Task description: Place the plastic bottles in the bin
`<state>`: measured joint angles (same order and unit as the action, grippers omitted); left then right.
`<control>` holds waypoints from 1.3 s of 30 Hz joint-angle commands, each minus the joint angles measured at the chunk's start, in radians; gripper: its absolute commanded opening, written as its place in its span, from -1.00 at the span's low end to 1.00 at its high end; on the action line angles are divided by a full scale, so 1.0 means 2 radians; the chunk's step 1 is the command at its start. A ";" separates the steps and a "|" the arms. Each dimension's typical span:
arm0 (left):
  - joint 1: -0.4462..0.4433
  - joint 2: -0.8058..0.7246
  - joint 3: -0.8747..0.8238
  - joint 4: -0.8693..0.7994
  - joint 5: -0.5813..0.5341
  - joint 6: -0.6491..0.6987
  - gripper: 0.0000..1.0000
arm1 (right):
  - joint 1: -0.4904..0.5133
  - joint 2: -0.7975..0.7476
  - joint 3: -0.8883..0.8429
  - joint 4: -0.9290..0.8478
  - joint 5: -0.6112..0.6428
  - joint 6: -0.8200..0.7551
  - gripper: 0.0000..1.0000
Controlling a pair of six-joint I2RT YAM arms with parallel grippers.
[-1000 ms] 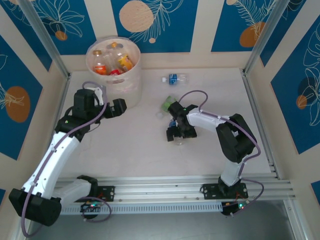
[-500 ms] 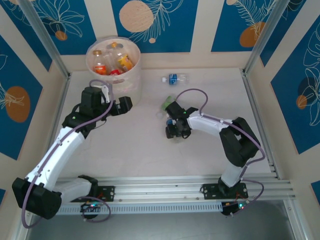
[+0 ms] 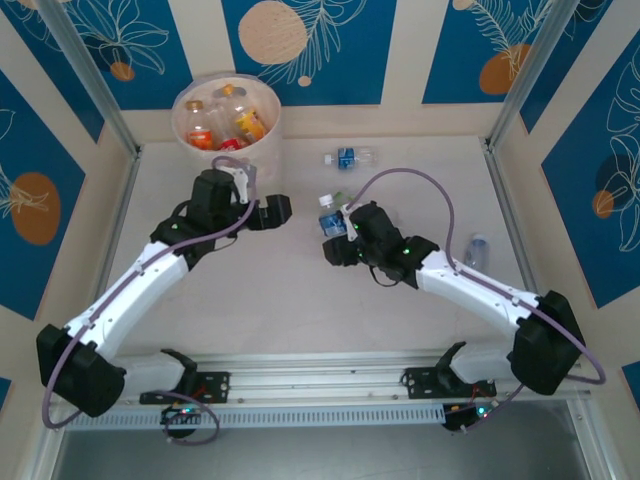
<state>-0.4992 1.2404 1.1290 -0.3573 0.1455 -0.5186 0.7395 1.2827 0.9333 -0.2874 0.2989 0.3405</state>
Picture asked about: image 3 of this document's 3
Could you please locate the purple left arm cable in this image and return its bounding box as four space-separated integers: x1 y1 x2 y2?
42 155 259 446

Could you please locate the blue label water bottle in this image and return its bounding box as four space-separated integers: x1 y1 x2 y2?
317 193 350 240
322 145 380 172

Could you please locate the aluminium frame post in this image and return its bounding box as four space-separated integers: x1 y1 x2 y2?
38 0 144 159
487 0 576 151

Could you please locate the aluminium side rail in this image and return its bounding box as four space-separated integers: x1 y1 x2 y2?
73 149 144 334
480 138 544 301

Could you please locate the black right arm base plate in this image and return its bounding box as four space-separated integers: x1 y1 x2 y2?
403 366 496 401

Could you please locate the slotted grey cable duct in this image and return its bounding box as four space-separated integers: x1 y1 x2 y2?
63 404 447 432

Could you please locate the black controller board with LEDs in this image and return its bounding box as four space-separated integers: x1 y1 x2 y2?
442 401 496 434
159 403 207 442

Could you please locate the orange label bottle brown cap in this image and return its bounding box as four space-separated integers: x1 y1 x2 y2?
185 99 215 151

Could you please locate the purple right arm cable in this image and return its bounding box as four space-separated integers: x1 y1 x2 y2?
352 167 606 435

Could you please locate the grey metal sheet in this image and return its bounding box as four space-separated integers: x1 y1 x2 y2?
49 429 601 480

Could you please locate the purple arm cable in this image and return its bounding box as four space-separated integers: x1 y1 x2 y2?
42 155 259 446
352 167 606 435

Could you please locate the pink woven bin with liner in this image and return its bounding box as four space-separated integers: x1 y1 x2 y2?
171 73 282 184

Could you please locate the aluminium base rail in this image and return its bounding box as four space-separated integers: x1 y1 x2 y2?
44 352 591 407

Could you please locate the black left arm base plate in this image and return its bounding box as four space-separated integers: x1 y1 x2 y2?
139 370 232 405

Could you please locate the blue tinted clear bottle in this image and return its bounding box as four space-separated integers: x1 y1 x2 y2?
463 232 490 270

